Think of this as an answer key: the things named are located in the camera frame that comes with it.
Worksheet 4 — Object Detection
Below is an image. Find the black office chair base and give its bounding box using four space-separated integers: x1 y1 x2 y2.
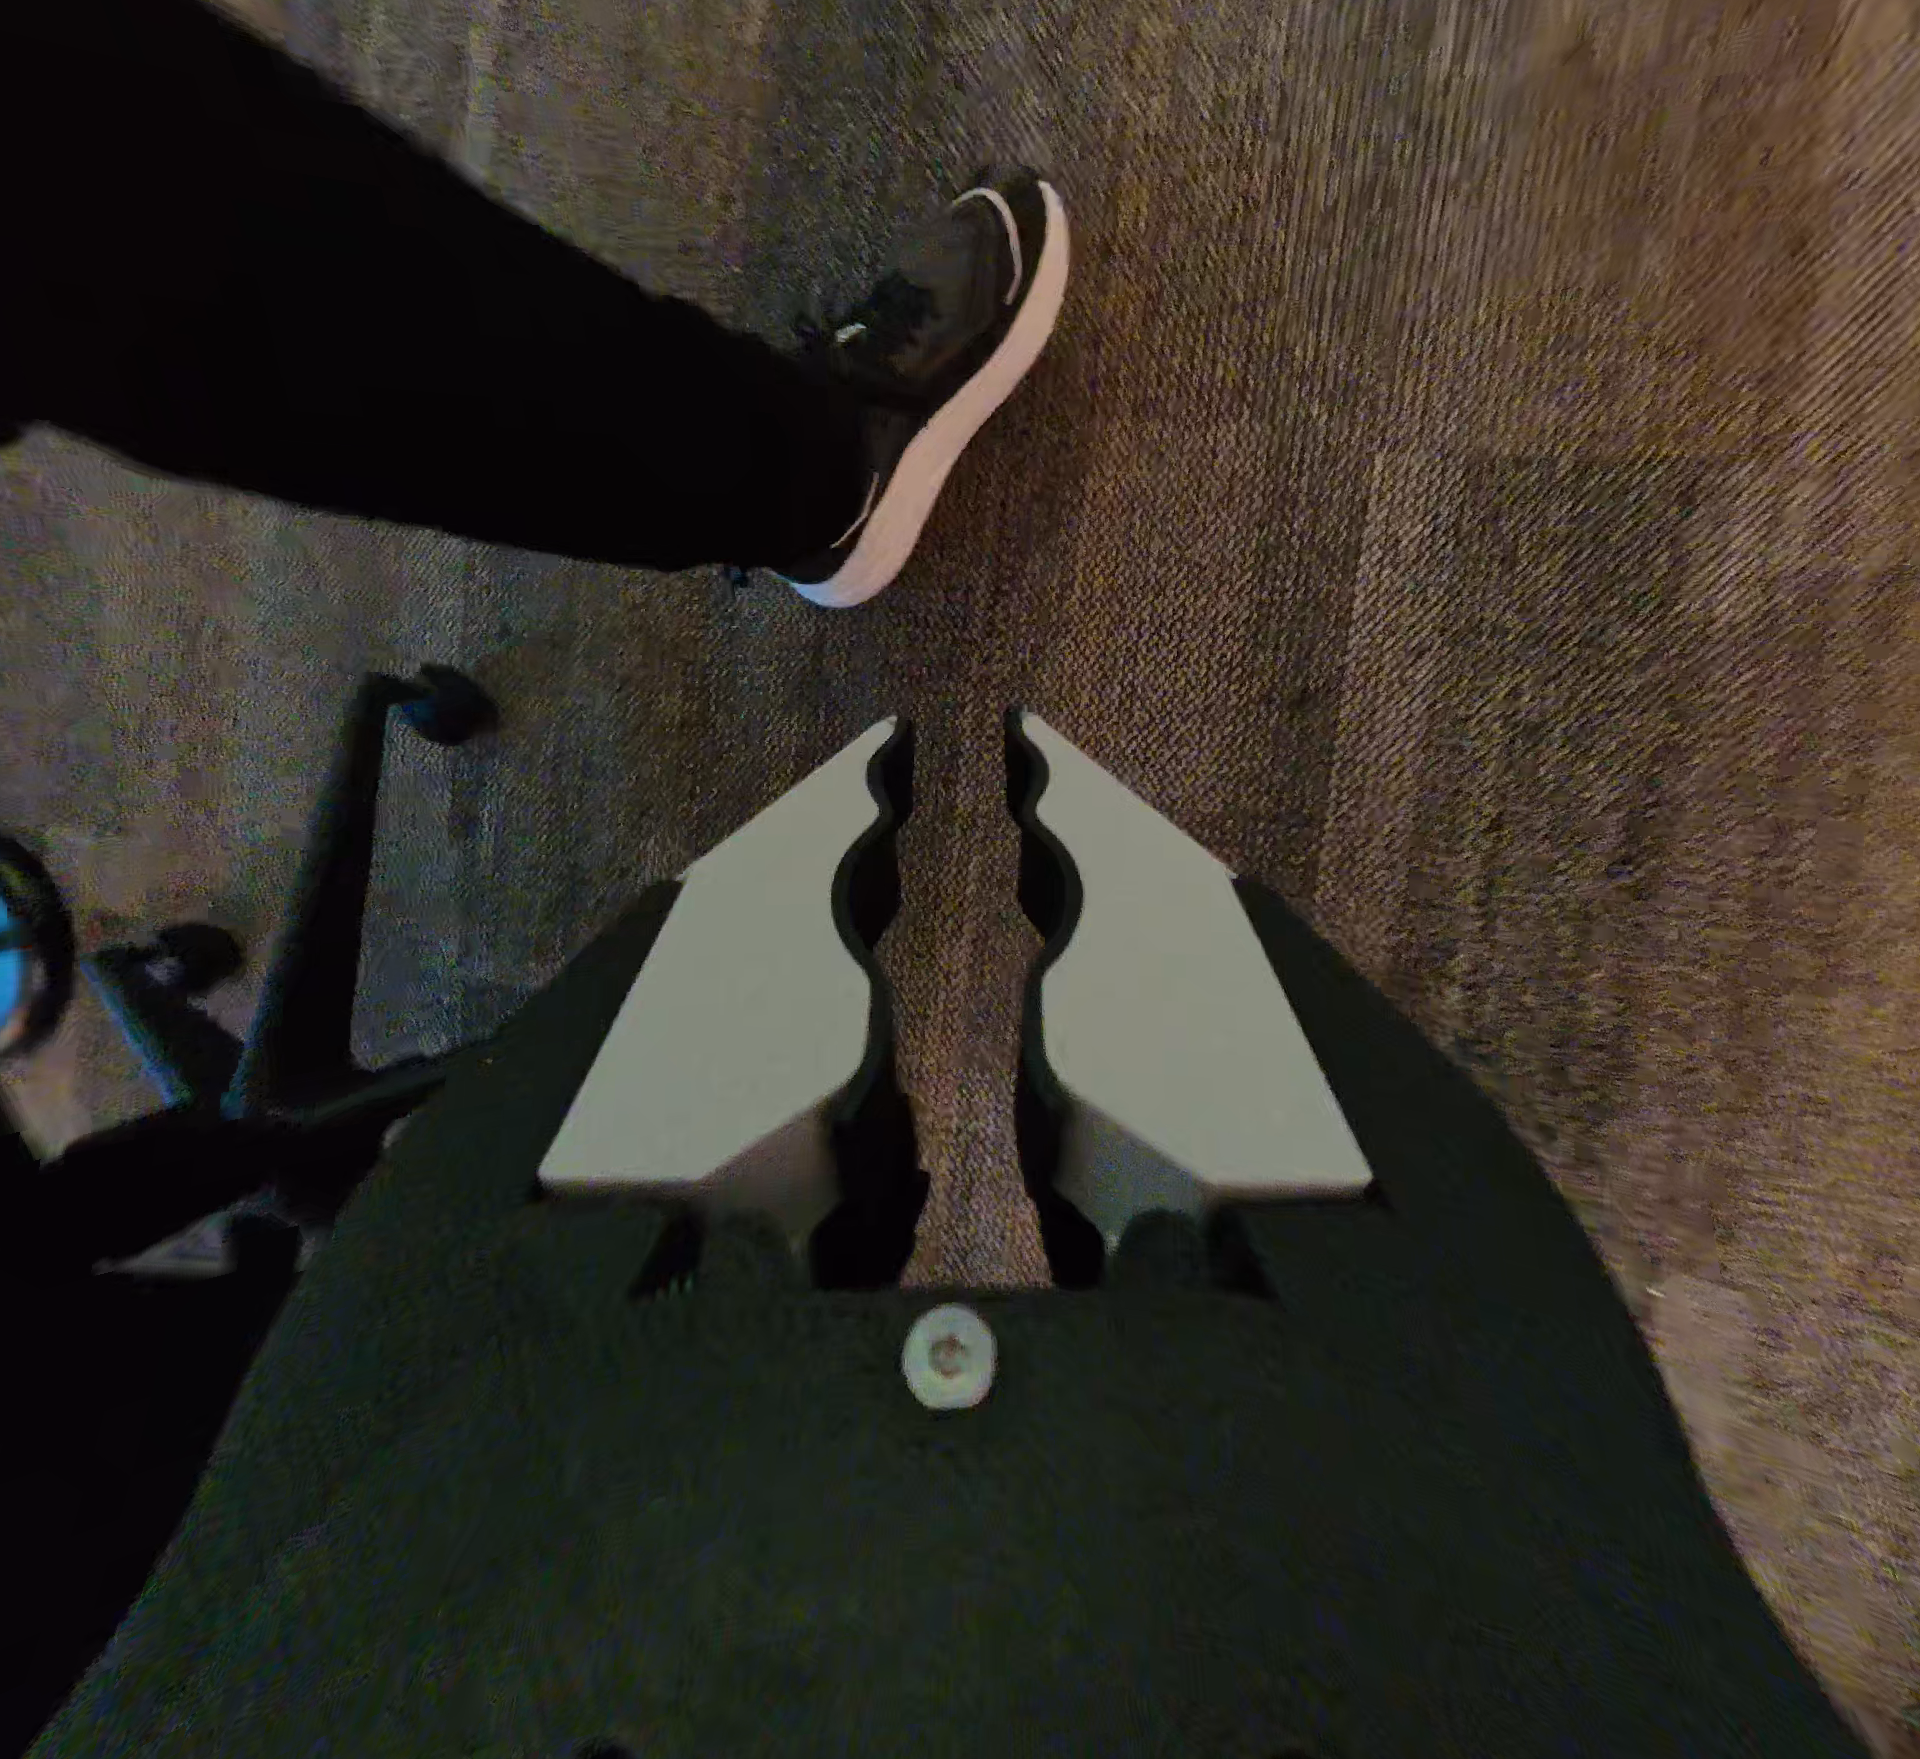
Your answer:
0 663 506 1285

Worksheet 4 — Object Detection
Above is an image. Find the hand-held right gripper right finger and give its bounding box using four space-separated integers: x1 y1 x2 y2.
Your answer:
1002 707 1373 1290

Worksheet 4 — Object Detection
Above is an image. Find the person's black shoe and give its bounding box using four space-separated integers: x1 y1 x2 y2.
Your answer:
780 166 1075 610

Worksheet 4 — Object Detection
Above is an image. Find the person's black trouser leg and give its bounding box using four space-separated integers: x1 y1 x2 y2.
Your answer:
0 0 887 580

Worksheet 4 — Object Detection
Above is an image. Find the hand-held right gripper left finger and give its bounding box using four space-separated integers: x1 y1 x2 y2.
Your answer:
537 716 925 1290

